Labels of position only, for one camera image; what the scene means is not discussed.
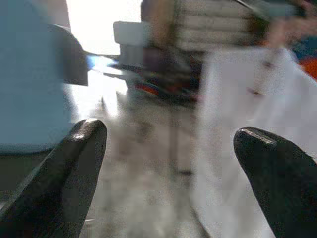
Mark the orange shirt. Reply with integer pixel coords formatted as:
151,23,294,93
299,56,317,80

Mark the white plastic kids chair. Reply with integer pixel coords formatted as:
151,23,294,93
112,21,152,77

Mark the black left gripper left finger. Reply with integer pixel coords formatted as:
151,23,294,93
0,118,107,238

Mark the white shirt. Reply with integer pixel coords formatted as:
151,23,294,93
195,47,317,238

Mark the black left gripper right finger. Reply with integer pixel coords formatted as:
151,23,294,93
233,126,317,238

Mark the blue suitcase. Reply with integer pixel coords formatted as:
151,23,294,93
292,37,317,60

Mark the black metal drying rack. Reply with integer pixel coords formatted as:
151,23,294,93
141,0,317,105

